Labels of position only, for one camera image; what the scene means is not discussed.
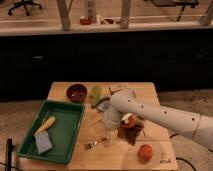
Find silver metal fork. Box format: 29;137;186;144
85;137;109;150

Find grey blue cloth piece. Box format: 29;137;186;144
96;101;110;112

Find dark red bowl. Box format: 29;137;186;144
66;84;87;103

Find black cable on floor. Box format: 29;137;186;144
169;132;200;171

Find grey blue sponge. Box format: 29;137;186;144
35;131;52;154

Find black post lower left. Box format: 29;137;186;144
5;138;15;171

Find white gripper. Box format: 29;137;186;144
103;108;122;130

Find green vegetable toy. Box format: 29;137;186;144
89;86;108;108

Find red object on shelf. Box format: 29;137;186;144
80;18;92;25

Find orange bowl with contents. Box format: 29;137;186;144
121;113;136;128

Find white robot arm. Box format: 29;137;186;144
102;89;213;151

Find green plastic tray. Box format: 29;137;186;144
17;100;85;164

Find yellow handled brush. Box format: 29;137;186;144
35;116;56;135

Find brown crumbly pile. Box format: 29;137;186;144
118;123;144;145

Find orange tomato toy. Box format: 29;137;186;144
138;144;153;161

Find black office chair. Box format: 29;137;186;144
8;0;43;16

